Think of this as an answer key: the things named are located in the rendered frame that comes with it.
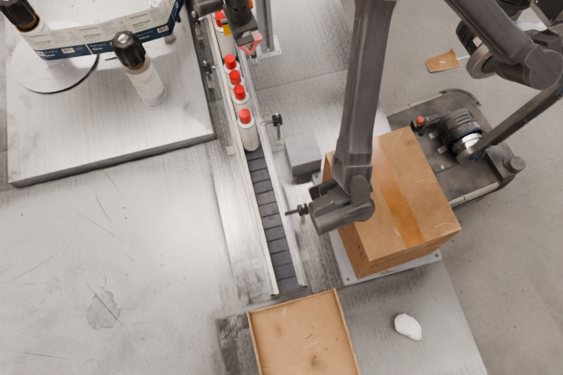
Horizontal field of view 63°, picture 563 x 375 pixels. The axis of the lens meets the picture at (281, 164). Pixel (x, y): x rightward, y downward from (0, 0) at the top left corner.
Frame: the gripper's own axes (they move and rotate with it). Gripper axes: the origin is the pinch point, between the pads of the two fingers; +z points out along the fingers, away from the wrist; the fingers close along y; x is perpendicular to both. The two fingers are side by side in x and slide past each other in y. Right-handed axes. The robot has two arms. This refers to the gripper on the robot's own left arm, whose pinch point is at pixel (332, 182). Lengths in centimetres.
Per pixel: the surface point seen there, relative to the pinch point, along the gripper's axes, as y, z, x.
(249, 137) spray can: 12.7, 33.2, -10.2
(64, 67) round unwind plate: 62, 75, -49
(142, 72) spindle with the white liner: 35, 45, -39
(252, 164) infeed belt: 14.5, 38.2, -0.7
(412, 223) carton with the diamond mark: -14.3, -5.6, 15.8
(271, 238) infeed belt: 17.9, 22.7, 18.1
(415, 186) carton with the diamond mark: -19.8, -0.5, 9.6
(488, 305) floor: -63, 63, 111
